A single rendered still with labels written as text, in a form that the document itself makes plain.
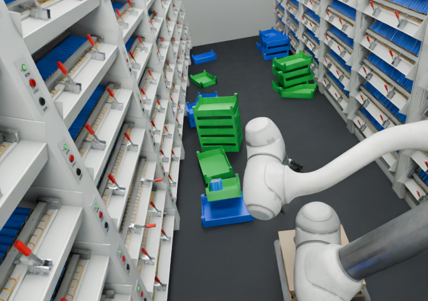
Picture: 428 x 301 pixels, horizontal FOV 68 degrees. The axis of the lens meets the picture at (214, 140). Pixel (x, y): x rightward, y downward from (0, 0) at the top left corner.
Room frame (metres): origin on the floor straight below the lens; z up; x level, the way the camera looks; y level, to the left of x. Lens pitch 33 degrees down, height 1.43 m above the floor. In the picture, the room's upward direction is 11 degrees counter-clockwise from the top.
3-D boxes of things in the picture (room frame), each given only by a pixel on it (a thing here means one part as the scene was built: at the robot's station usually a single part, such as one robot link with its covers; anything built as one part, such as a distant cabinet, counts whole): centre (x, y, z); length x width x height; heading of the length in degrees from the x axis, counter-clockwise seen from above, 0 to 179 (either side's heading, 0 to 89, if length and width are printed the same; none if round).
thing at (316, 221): (0.76, -0.31, 0.45); 0.18 x 0.16 x 0.22; 160
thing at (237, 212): (1.37, 0.00, 0.04); 0.30 x 0.20 x 0.08; 86
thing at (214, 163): (1.82, 0.03, 0.04); 0.30 x 0.20 x 0.08; 6
